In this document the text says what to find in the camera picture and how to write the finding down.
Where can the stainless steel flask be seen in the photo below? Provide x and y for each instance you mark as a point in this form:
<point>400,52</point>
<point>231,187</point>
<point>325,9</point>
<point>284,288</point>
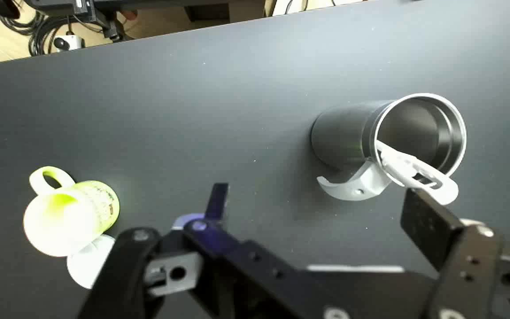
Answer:
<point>424,125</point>

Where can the white oval object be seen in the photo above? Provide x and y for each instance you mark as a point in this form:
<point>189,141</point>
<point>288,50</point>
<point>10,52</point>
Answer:
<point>86,265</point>

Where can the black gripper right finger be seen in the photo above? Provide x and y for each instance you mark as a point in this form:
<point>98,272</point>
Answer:
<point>465,258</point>

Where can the yellow green mug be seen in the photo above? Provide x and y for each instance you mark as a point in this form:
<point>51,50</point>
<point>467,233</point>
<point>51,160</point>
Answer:
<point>68,215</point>

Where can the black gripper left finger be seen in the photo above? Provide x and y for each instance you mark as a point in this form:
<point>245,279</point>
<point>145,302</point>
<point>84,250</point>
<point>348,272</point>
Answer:
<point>238,279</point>

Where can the white bottle brush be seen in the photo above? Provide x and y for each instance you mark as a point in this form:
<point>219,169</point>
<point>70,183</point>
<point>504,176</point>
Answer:
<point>414,172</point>

